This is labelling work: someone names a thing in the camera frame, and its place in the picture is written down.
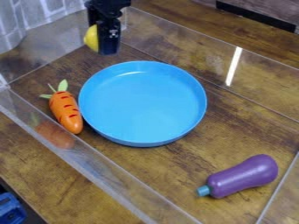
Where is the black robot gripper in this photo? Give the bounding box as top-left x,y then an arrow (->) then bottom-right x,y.
84,0 -> 131,55

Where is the yellow toy lemon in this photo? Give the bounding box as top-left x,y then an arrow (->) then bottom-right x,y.
82,24 -> 98,52

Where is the blue round tray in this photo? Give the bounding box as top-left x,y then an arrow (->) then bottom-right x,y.
78,61 -> 208,147

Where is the orange toy carrot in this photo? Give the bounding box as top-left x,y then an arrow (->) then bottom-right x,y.
40,80 -> 82,134

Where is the purple toy eggplant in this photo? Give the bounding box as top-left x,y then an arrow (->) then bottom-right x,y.
196,154 -> 277,199

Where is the blue plastic crate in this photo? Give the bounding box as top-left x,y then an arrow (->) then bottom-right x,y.
0,192 -> 26,224

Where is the clear acrylic corner bracket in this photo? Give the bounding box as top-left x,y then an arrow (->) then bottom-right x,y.
118,7 -> 127,32

